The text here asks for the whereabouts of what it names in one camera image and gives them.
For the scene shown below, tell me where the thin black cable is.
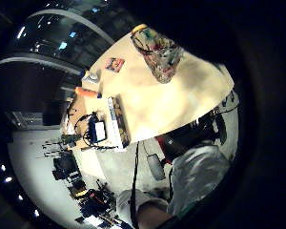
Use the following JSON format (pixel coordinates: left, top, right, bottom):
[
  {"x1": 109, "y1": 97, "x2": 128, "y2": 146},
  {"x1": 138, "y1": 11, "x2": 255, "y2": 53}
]
[{"x1": 213, "y1": 100, "x2": 240, "y2": 116}]

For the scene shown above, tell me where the black cable on table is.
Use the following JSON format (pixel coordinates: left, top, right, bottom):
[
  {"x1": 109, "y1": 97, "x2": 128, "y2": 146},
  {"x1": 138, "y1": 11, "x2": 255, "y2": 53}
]
[{"x1": 73, "y1": 112, "x2": 98, "y2": 132}]

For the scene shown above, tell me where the small red printed booklet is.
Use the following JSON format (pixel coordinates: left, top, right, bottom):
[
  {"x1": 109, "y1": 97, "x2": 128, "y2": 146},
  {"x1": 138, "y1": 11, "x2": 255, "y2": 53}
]
[{"x1": 104, "y1": 57, "x2": 126, "y2": 73}]

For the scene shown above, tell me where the black device with white label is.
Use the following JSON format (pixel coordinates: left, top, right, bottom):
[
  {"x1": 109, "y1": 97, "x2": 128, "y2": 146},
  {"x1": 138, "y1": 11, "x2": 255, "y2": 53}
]
[{"x1": 87, "y1": 114, "x2": 108, "y2": 144}]

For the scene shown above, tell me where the yellow object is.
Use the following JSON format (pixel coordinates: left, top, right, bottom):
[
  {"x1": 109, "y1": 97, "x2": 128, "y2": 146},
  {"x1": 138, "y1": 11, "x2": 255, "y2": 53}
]
[{"x1": 131, "y1": 23, "x2": 149, "y2": 34}]

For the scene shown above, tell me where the pile of black floor equipment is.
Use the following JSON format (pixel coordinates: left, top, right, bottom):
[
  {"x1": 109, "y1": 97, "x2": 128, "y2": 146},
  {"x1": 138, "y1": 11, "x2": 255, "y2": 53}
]
[{"x1": 51, "y1": 152, "x2": 133, "y2": 229}]

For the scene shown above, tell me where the black glove cable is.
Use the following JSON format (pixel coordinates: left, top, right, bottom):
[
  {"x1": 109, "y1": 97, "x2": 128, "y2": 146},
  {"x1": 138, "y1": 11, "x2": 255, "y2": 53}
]
[{"x1": 129, "y1": 141, "x2": 141, "y2": 229}]

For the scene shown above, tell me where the orange tube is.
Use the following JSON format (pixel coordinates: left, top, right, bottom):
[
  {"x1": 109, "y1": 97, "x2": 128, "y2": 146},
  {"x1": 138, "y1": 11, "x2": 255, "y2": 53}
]
[{"x1": 73, "y1": 86, "x2": 103, "y2": 99}]

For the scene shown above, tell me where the colourful patterned fabric bag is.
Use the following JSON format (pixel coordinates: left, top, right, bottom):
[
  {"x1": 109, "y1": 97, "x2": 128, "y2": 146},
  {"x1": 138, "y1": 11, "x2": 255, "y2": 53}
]
[{"x1": 130, "y1": 27, "x2": 184, "y2": 85}]

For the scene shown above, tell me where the small white blue packet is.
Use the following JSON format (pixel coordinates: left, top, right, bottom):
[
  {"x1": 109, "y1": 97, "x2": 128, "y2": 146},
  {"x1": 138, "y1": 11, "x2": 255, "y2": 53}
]
[{"x1": 82, "y1": 71, "x2": 100, "y2": 85}]

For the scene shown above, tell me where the the person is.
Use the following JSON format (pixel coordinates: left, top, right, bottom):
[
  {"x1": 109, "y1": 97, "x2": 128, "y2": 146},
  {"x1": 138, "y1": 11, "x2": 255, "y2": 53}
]
[{"x1": 116, "y1": 109, "x2": 240, "y2": 229}]

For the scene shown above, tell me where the long white patterned box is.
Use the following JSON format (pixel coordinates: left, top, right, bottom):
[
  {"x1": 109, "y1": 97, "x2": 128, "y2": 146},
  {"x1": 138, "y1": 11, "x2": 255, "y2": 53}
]
[{"x1": 106, "y1": 95, "x2": 132, "y2": 150}]

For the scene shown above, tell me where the black stand on floor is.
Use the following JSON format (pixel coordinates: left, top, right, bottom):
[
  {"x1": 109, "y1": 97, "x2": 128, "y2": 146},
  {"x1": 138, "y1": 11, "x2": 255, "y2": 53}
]
[{"x1": 41, "y1": 133, "x2": 84, "y2": 158}]

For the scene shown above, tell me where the red chair part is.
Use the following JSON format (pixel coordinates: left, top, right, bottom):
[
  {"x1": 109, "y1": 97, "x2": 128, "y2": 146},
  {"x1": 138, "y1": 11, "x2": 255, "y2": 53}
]
[{"x1": 154, "y1": 135, "x2": 174, "y2": 165}]

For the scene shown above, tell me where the dark cabinet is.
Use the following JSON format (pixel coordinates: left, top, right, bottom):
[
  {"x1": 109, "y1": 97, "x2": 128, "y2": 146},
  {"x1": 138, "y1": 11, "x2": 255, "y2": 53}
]
[{"x1": 42, "y1": 99, "x2": 71, "y2": 127}]

